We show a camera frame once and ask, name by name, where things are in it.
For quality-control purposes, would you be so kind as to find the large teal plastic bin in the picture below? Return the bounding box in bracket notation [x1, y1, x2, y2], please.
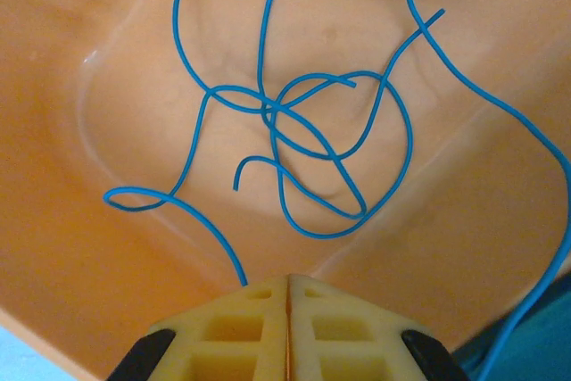
[459, 260, 571, 381]

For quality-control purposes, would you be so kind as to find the blue cable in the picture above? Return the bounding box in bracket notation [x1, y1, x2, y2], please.
[399, 0, 571, 381]
[171, 0, 509, 239]
[103, 70, 414, 287]

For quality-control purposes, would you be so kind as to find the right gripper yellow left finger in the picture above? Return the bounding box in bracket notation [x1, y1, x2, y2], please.
[106, 273, 290, 381]

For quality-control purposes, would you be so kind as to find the orange plastic bin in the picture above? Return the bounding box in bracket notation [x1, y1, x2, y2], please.
[0, 0, 571, 381]

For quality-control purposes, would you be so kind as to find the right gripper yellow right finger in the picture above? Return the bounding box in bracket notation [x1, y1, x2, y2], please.
[287, 273, 469, 381]

